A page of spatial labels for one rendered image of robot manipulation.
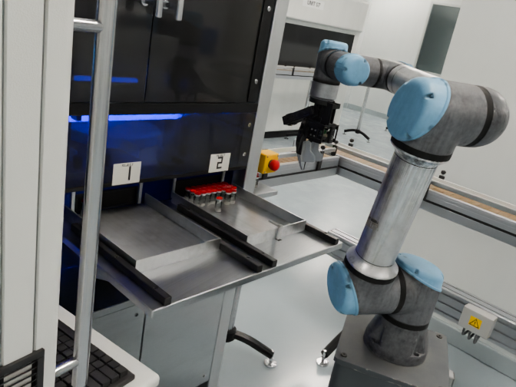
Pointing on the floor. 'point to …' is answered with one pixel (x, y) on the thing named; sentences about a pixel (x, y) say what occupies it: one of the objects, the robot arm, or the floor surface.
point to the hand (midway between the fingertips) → (301, 164)
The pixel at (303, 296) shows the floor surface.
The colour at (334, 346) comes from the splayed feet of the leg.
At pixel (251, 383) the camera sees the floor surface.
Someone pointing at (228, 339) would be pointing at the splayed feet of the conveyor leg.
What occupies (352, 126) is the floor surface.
